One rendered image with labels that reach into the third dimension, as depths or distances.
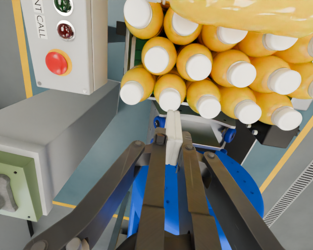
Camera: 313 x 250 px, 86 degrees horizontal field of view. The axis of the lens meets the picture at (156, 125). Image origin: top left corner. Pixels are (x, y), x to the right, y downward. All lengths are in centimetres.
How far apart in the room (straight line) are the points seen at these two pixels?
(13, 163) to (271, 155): 191
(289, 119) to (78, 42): 38
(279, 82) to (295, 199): 226
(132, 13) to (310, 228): 302
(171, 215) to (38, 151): 47
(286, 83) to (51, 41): 39
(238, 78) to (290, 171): 195
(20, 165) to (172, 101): 50
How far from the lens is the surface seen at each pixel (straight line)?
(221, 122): 51
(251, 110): 34
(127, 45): 42
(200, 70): 29
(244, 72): 31
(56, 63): 33
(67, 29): 32
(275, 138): 52
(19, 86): 197
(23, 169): 64
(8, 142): 71
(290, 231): 303
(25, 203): 78
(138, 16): 29
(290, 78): 35
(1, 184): 71
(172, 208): 33
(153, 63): 29
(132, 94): 31
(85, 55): 32
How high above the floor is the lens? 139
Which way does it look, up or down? 62 degrees down
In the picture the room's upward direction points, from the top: 170 degrees counter-clockwise
